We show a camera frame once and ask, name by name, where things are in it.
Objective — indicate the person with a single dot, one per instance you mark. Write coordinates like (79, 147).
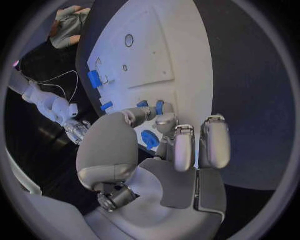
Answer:
(68, 28)

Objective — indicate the white task board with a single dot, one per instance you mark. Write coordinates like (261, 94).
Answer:
(145, 56)

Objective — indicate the blue gear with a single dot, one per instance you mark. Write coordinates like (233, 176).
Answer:
(149, 139)

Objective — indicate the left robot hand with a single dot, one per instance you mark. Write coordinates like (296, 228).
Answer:
(150, 187)

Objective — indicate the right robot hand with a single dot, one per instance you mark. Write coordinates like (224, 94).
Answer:
(77, 131)

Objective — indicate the blue peg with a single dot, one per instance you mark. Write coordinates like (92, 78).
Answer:
(142, 104)

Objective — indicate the small blue block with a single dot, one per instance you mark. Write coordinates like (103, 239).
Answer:
(106, 106)

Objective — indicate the large blue block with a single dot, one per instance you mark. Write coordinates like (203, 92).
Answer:
(94, 79)

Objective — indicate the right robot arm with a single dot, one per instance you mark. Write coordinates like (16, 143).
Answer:
(44, 99)

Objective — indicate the blue round plug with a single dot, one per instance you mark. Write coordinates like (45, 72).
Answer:
(159, 107)

